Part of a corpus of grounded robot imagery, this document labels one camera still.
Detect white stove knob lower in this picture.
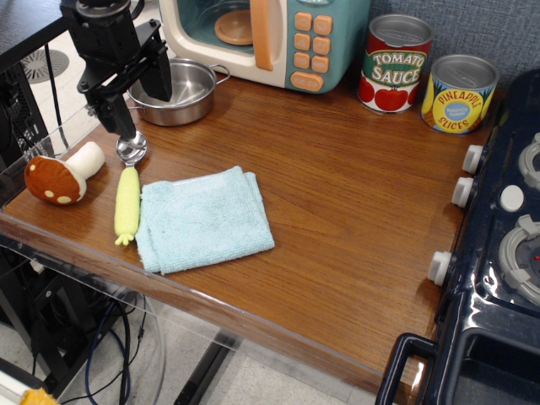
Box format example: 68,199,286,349
428,251,452,286

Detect tomato sauce can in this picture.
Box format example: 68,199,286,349
358,13,434,113

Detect round floor vent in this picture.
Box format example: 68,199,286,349
21,49,69,84

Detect yellow fuzzy object corner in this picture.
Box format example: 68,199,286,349
19,388,58,405

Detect pineapple slices can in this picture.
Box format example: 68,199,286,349
421,54,500,135

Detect dark blue toy stove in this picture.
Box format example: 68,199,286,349
376,70,539,404

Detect scoop with yellow handle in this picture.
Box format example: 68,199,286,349
114,131,147,246

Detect white stove knob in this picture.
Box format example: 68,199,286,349
451,177,474,208
462,145,483,175
428,251,452,286

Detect light blue towel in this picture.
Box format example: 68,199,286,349
136,166,275,274

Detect black cable under table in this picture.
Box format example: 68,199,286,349
62,294,149,405

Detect blue cable under table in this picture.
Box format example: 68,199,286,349
84,299,132,405

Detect plush brown mushroom toy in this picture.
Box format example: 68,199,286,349
24,142,105,206

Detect black side desk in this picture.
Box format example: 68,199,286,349
1,1,67,170

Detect small steel pot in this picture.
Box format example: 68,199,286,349
127,58,230,127

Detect white stove knob upper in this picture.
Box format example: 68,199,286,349
462,145,483,175

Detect toy microwave oven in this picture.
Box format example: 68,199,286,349
159,0,371,94

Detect white stove knob middle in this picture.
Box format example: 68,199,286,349
451,177,474,208

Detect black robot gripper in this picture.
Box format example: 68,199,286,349
60,1,172,142

